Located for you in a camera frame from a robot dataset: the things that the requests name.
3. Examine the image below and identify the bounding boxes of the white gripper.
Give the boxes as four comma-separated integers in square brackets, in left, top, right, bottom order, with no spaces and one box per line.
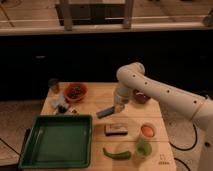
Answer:
[114,83,132,113]

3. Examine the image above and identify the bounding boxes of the blue sponge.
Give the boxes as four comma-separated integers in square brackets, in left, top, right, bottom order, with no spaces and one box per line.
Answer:
[96,107,114,119]

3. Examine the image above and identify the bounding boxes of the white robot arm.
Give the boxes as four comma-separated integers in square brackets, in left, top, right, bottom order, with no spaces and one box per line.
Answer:
[114,62,213,171]

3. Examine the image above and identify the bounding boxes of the brown and white block sponge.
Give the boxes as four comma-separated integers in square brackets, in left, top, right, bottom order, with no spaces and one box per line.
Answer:
[105,123,128,136]

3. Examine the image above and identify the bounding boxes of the green plastic tray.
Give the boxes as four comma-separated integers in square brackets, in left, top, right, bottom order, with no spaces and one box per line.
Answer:
[19,115,92,169]

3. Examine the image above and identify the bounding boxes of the dark red bowl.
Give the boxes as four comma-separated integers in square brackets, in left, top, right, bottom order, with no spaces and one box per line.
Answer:
[133,90,150,104]

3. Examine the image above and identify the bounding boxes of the green plastic cup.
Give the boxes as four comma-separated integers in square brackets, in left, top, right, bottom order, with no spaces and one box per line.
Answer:
[136,138,152,158]

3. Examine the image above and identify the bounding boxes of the green chili pepper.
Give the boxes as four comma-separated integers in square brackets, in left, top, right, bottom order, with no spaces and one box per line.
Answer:
[103,149,131,160]

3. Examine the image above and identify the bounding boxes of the orange bowl with beans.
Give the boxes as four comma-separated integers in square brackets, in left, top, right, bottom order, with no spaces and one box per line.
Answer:
[63,83,87,102]

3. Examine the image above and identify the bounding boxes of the crumpled wrapper with dark items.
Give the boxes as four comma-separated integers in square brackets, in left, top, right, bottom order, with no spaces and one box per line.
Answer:
[50,96,77,115]

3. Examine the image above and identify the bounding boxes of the small glass jar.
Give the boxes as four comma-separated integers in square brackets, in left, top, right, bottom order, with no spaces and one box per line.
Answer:
[48,79,60,94]

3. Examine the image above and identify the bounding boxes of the black cable on floor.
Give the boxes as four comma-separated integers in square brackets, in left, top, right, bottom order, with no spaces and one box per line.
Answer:
[169,122,200,152]

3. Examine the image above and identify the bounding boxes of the wooden chair frame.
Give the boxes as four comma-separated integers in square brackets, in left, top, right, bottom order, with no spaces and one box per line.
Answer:
[54,0,134,31]

